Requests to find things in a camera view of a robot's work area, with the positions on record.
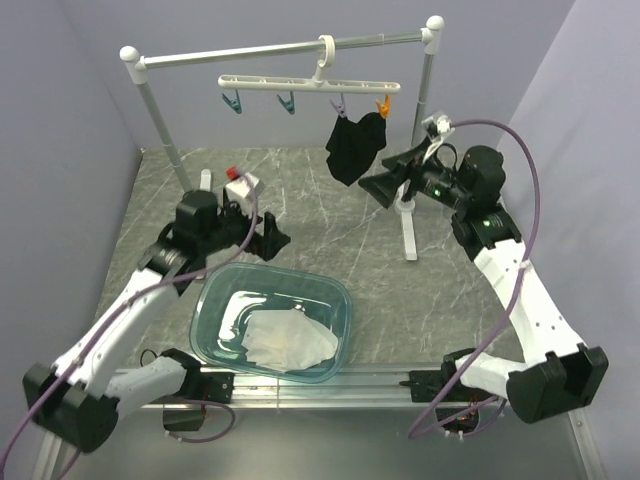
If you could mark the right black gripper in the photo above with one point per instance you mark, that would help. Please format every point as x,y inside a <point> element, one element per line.
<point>384,187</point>

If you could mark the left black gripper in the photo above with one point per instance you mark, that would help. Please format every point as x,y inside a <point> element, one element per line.
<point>266,244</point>

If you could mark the black underwear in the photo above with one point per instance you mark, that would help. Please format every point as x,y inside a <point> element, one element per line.
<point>353,146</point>

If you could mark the orange clothespin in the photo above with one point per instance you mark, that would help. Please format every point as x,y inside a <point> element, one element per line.
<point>384,106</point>

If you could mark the purple clothespin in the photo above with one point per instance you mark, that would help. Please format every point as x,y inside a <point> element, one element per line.
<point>339,107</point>

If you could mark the white plastic clip hanger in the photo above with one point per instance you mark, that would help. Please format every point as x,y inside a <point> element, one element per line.
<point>318,83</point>

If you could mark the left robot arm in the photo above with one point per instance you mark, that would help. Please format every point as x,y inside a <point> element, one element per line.
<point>165,271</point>

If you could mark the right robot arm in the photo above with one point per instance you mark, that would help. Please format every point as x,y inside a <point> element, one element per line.
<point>559,372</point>

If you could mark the translucent teal plastic basin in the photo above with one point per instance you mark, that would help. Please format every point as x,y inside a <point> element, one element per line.
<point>234,292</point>

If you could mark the white cloth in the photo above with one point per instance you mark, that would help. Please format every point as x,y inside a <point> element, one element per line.
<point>287,340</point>

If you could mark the teal clothespin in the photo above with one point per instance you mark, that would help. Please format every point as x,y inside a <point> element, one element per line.
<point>234,103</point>
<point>288,103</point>

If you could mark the teal clothespin far left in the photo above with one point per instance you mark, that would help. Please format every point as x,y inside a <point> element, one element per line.
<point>234,103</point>

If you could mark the white metal drying rack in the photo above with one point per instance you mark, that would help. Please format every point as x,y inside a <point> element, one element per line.
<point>274,131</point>

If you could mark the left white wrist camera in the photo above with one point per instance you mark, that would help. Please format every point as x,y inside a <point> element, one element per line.
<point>237,190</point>

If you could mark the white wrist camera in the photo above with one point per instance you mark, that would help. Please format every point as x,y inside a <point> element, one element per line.
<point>438,127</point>
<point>237,190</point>

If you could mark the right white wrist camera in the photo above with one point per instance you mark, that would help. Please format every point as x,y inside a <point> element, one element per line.
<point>438,127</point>

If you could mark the aluminium mounting rail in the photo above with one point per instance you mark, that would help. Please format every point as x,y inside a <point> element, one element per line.
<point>320,392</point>

